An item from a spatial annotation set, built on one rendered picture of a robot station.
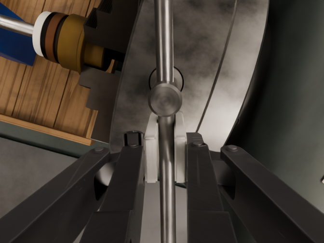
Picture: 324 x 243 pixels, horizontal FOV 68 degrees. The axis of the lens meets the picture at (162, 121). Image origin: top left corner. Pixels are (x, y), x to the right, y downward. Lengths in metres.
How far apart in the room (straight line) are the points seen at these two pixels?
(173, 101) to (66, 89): 0.48
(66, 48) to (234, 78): 0.24
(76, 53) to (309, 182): 0.32
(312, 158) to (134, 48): 0.19
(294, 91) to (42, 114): 0.53
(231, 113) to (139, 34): 0.12
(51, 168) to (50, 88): 1.03
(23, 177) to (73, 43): 1.38
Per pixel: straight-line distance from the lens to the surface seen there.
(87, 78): 0.38
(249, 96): 0.30
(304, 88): 0.27
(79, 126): 0.60
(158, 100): 0.15
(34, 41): 0.41
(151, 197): 1.54
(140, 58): 0.24
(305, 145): 0.26
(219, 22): 0.25
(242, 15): 0.27
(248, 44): 0.25
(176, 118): 0.18
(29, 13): 0.69
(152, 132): 0.15
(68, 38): 0.38
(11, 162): 1.70
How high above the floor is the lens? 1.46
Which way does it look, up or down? 87 degrees down
